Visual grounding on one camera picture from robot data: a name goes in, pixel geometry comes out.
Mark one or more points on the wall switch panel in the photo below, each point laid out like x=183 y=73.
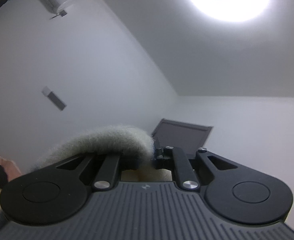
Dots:
x=54 y=98

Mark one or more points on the grey door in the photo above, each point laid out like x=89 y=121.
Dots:
x=188 y=137

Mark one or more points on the cream striped fleece sweater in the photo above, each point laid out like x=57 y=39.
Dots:
x=128 y=140

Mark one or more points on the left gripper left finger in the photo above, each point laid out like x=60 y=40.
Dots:
x=109 y=174

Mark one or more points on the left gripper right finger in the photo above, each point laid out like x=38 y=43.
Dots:
x=176 y=161

